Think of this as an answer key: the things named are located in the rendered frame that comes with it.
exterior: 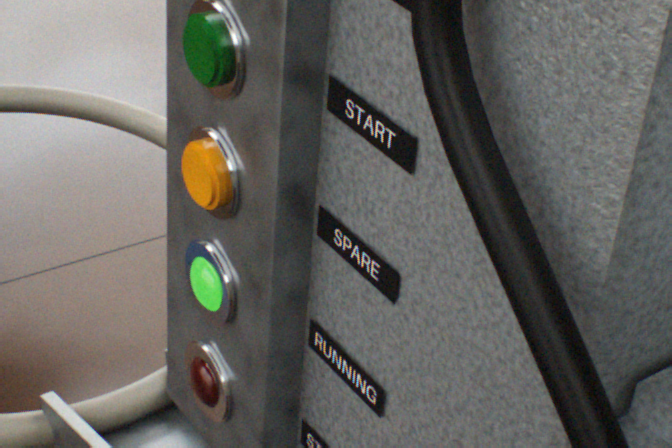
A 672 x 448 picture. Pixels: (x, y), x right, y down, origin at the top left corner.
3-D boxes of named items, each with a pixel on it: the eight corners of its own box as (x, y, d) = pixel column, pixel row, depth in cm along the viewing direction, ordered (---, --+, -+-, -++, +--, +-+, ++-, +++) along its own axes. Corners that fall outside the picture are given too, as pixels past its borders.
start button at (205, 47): (243, 95, 43) (245, 26, 42) (216, 102, 43) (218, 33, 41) (205, 63, 45) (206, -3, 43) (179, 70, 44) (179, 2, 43)
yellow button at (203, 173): (238, 216, 46) (240, 156, 45) (213, 224, 45) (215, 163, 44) (203, 182, 48) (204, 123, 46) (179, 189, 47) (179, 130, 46)
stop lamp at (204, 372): (238, 413, 52) (240, 369, 50) (209, 425, 51) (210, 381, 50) (209, 379, 53) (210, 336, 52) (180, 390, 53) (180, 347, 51)
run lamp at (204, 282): (242, 317, 49) (244, 268, 48) (211, 328, 48) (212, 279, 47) (211, 284, 51) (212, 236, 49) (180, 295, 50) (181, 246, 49)
